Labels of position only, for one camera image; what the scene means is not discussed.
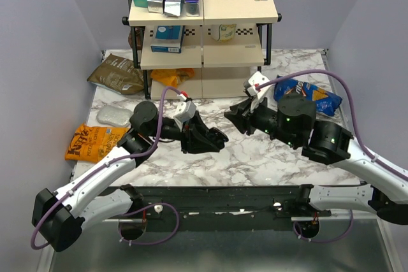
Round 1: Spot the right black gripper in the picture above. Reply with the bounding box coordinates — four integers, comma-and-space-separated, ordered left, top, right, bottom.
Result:
222, 92, 299, 148

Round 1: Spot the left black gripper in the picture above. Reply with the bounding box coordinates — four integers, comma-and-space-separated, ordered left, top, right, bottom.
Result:
147, 111, 222, 155

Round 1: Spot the black earbud charging case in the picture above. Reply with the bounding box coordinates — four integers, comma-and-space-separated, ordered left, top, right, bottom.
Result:
207, 127, 229, 147

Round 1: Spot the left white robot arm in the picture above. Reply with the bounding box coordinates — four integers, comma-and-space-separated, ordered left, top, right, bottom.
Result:
31, 98, 228, 252

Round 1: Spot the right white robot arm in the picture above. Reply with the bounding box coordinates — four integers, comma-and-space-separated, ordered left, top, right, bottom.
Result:
224, 94, 407, 225

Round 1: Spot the beige three-tier shelf rack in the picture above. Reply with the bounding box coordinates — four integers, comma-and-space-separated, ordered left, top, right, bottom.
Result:
122, 0, 281, 99

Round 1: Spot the orange snack bag on shelf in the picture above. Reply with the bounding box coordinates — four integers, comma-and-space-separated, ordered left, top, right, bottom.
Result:
150, 68, 195, 88

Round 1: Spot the white yellow cup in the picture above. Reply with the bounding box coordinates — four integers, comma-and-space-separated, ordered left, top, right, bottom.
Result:
210, 24, 237, 42

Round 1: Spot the blue Doritos chip bag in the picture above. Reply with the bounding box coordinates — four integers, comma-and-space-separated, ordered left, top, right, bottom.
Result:
273, 78, 342, 117

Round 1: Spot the silver glitter pouch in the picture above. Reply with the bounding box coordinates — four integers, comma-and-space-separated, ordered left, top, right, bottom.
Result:
96, 105, 133, 127

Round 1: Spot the brown snack bag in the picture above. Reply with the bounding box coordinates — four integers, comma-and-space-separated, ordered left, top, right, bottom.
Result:
87, 54, 144, 96

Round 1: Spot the blue white box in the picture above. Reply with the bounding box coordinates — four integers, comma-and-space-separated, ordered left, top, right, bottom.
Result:
150, 25, 184, 54

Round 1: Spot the orange Kettle chip bag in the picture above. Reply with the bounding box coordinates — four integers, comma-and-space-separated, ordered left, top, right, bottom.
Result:
64, 124, 128, 163

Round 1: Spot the dark brown bag behind shelf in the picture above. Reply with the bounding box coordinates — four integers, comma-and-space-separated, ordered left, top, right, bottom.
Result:
128, 27, 142, 50

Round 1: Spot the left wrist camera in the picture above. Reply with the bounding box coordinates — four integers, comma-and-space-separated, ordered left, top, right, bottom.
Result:
173, 100, 196, 130

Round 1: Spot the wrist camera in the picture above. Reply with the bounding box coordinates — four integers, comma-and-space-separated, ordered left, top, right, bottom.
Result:
173, 100, 196, 130
244, 71, 271, 113

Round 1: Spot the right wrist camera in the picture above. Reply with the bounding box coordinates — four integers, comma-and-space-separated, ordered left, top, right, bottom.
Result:
244, 71, 271, 113

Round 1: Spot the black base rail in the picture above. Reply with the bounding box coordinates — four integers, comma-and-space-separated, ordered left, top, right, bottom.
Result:
119, 184, 318, 233

